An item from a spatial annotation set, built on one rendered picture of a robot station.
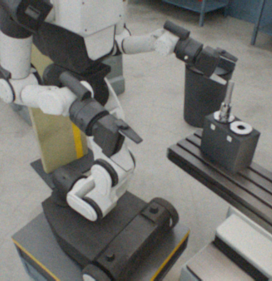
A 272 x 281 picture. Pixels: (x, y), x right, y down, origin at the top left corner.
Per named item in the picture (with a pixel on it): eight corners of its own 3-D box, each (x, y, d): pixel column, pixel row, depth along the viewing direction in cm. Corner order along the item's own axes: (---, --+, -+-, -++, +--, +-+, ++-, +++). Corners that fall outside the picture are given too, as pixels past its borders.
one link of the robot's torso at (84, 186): (68, 207, 175) (64, 190, 166) (93, 185, 187) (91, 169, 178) (95, 227, 165) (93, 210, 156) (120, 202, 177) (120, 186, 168)
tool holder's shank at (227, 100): (225, 101, 142) (229, 78, 135) (232, 103, 141) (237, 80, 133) (222, 105, 140) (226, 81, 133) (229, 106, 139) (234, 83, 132)
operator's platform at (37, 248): (26, 273, 211) (10, 236, 186) (98, 207, 253) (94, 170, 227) (116, 358, 174) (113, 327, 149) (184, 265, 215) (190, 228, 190)
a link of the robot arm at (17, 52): (-11, 87, 108) (-14, 25, 92) (24, 77, 116) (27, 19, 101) (9, 108, 104) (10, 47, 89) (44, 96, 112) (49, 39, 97)
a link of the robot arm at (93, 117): (100, 164, 85) (71, 137, 89) (125, 150, 92) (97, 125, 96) (110, 131, 77) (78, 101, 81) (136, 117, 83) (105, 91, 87)
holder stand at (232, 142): (232, 174, 144) (241, 139, 132) (199, 147, 159) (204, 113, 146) (251, 164, 149) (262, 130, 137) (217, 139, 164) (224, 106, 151)
